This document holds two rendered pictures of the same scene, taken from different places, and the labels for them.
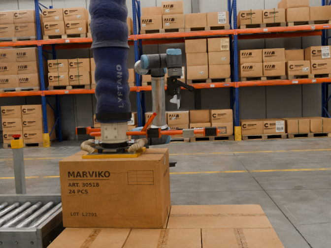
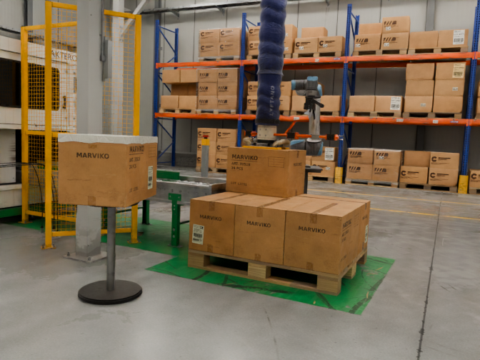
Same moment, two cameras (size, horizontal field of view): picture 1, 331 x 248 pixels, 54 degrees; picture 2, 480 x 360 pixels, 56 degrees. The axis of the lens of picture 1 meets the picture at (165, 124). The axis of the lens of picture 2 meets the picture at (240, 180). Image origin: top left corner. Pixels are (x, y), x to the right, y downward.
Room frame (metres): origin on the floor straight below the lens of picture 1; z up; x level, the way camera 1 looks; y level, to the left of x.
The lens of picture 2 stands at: (-1.84, -0.93, 1.05)
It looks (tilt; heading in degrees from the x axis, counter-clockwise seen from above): 6 degrees down; 21
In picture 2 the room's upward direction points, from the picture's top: 2 degrees clockwise
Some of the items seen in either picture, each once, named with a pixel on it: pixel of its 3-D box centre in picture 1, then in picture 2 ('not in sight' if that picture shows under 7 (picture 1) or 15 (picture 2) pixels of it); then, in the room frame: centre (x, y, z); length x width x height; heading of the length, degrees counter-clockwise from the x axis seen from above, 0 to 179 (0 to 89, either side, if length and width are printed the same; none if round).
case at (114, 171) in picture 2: not in sight; (112, 167); (0.51, 0.83, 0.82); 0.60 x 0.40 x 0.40; 15
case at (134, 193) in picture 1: (119, 185); (266, 170); (2.05, 0.31, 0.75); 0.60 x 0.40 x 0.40; 83
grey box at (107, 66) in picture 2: not in sight; (101, 59); (1.25, 1.51, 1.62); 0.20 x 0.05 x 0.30; 84
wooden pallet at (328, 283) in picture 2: not in sight; (281, 256); (1.72, 0.03, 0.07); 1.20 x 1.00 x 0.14; 84
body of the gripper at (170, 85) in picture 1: (174, 86); (310, 103); (2.03, -0.06, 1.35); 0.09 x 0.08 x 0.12; 84
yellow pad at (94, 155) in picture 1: (111, 152); (261, 146); (1.97, 0.33, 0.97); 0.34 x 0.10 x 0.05; 83
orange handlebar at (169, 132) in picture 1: (148, 130); (291, 135); (2.16, 0.11, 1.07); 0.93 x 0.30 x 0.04; 83
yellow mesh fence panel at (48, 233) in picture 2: not in sight; (93, 129); (1.46, 1.75, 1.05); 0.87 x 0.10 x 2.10; 136
